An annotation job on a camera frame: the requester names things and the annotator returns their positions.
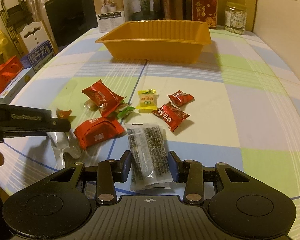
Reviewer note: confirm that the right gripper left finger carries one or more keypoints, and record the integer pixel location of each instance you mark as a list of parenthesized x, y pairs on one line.
[(110, 172)]

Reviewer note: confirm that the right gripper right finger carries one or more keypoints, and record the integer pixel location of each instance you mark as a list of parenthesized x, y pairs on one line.
[(189, 172)]

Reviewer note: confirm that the seaweed snack clear packet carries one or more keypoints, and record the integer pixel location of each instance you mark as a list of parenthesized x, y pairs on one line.
[(149, 165)]

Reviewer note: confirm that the large red snack packet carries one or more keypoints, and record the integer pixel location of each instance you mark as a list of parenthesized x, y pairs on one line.
[(93, 131)]

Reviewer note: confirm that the silver foil packet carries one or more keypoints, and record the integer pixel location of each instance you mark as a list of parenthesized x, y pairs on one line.
[(65, 147)]

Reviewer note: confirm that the dark red snack packet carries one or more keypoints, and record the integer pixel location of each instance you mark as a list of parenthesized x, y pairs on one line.
[(173, 116)]

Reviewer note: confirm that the small brown candy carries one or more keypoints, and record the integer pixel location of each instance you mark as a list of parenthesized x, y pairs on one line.
[(62, 114)]

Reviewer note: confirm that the green candy wrapper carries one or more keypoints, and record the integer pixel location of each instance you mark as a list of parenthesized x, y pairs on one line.
[(123, 110)]

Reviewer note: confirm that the tan candy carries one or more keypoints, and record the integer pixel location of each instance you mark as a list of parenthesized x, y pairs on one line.
[(90, 105)]

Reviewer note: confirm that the red pillow snack packet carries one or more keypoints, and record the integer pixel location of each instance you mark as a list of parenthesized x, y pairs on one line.
[(106, 100)]

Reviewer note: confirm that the small red candy packet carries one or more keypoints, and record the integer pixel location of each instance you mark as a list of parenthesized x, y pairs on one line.
[(180, 98)]

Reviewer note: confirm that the yellow candy packet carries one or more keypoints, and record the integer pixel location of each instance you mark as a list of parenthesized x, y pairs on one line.
[(147, 100)]

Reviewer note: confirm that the orange plastic tray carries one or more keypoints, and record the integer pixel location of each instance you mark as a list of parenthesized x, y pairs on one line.
[(178, 41)]

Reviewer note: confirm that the white blue box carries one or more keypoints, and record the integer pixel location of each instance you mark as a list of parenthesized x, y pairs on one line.
[(16, 85)]

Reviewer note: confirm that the red gift bag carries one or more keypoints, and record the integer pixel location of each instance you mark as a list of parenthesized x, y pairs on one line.
[(8, 71)]

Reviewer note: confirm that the blue milk carton box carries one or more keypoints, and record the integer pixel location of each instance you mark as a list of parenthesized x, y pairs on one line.
[(38, 57)]

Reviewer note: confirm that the plaid tablecloth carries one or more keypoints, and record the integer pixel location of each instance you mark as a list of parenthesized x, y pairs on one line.
[(246, 108)]

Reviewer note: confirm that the white wooden rack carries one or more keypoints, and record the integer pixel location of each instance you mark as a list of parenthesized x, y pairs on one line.
[(33, 35)]

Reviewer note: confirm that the dark folding stand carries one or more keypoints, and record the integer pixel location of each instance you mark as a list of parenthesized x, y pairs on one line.
[(15, 19)]

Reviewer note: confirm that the white product box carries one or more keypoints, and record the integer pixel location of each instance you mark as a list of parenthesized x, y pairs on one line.
[(112, 13)]

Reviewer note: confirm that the cashew nut plastic jar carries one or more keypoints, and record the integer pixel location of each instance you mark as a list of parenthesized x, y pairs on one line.
[(235, 18)]

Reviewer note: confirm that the brown metal canister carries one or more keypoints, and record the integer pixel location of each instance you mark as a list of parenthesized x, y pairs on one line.
[(173, 9)]

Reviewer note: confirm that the red greeting box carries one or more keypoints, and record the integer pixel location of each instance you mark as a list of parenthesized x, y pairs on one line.
[(205, 11)]

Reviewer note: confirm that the green glass jar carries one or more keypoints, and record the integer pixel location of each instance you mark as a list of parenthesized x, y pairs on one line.
[(143, 10)]

